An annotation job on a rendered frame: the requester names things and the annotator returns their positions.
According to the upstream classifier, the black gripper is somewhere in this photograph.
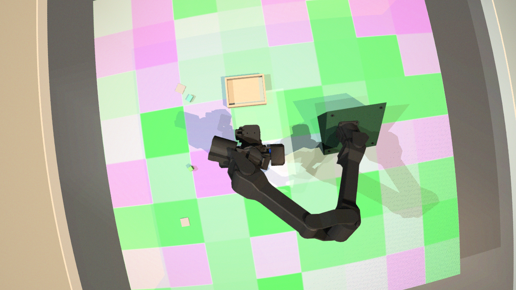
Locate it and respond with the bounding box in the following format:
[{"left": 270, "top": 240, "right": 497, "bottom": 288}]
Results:
[{"left": 219, "top": 144, "right": 285, "bottom": 168}]

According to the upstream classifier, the beige shallow tray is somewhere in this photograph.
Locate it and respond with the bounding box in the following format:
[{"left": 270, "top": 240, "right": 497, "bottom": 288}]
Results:
[{"left": 225, "top": 74, "right": 267, "bottom": 108}]

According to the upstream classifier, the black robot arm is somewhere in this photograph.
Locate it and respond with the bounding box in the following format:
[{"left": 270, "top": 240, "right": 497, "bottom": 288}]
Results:
[{"left": 208, "top": 120, "right": 369, "bottom": 242}]

